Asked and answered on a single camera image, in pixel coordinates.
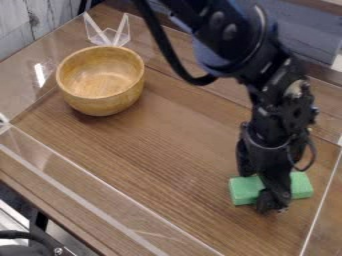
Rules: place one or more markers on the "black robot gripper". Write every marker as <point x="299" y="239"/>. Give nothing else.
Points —
<point x="275" y="136"/>

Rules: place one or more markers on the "green foam block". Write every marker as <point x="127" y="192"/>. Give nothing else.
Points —
<point x="244" y="188"/>

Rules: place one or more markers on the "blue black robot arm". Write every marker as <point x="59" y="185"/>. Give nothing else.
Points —
<point x="236" y="46"/>

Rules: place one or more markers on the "light wooden bowl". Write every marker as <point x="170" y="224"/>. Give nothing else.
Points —
<point x="100" y="79"/>

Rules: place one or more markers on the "grey blue sofa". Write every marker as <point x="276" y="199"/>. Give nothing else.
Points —
<point x="309" y="31"/>

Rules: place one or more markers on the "clear acrylic tray wall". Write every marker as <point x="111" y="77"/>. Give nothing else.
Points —
<point x="108" y="220"/>

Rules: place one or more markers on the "clear acrylic corner bracket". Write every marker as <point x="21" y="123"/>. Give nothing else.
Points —
<point x="107" y="37"/>

